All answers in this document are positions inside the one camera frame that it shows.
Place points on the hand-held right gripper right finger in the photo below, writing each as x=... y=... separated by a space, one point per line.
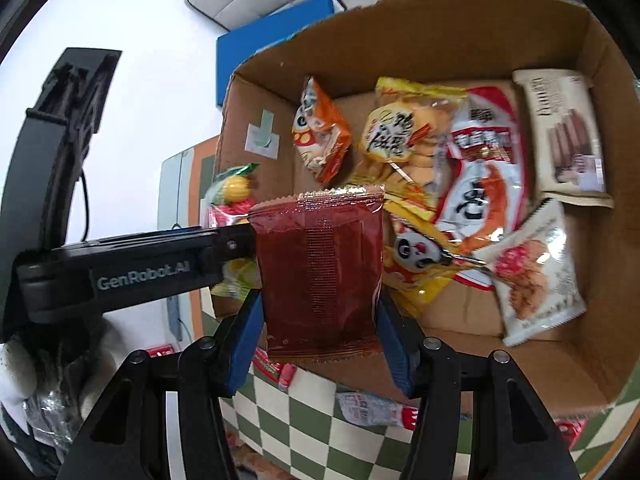
x=395 y=350

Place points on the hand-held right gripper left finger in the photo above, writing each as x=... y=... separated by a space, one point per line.
x=245 y=345

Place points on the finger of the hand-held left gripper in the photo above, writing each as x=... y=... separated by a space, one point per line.
x=230 y=252

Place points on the clear bag of coloured candies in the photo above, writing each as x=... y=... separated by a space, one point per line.
x=235 y=190

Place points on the dark red snack packet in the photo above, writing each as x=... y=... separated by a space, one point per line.
x=315 y=270

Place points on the yellow panda snack packet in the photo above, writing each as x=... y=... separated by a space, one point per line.
x=420 y=260

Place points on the orange panda snack packet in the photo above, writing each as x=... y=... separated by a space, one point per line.
x=320 y=130

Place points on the white cookie snack packet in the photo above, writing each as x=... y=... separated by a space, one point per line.
x=535 y=280

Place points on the large red white snack packet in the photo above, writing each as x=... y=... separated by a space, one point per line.
x=480 y=180

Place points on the yellow biscuit snack packet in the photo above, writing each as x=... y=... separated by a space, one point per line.
x=400 y=145

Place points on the cream wafer snack packet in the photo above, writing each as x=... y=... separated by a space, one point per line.
x=565 y=130

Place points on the cardboard box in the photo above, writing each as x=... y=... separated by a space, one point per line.
x=450 y=35

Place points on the red rectangular snack packet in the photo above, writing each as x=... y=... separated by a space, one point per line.
x=272 y=367

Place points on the white packet with red label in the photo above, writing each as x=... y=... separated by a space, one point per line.
x=375 y=407

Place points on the red and white snack packet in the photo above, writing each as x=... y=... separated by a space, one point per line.
x=570 y=432

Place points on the clear plastic bag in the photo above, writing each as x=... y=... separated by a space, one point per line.
x=50 y=412

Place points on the blue folded mat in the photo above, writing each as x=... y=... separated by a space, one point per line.
x=250 y=45

